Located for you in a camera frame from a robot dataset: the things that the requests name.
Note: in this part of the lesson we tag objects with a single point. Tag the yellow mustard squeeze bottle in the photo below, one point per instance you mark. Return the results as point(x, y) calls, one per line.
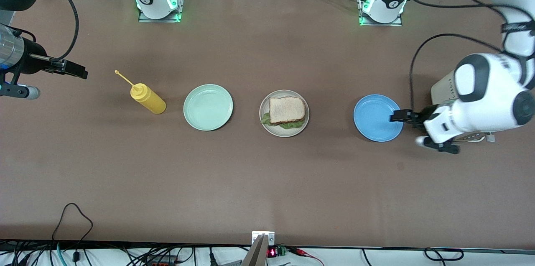
point(148, 98)

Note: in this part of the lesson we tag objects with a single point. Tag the grey camera mount bar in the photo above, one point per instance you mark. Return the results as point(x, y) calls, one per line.
point(256, 255)

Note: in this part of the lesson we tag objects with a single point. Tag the red LED display board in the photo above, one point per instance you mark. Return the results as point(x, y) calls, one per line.
point(272, 252)

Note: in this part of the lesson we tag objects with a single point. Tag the beige plate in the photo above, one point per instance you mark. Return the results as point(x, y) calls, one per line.
point(284, 133)

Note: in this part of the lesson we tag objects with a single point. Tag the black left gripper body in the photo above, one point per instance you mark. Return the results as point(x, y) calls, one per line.
point(426, 114)

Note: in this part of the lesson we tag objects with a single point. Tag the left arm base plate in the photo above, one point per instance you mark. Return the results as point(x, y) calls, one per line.
point(382, 24)

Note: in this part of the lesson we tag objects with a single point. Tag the green lettuce leaf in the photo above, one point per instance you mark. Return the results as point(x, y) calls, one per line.
point(288, 124)

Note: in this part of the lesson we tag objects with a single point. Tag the blue plate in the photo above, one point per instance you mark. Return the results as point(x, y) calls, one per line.
point(374, 117)

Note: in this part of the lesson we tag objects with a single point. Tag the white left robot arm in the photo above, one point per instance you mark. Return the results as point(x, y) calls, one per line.
point(493, 98)

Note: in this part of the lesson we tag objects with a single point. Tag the dark-crust toast bread slice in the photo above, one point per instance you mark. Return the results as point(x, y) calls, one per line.
point(286, 110)

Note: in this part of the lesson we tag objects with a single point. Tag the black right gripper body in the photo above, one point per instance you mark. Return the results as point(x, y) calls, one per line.
point(30, 55)

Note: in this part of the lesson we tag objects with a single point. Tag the mint green plate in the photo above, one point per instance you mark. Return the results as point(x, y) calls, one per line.
point(208, 107)

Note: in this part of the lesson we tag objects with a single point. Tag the beige chrome toaster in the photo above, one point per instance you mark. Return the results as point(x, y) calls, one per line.
point(443, 88)

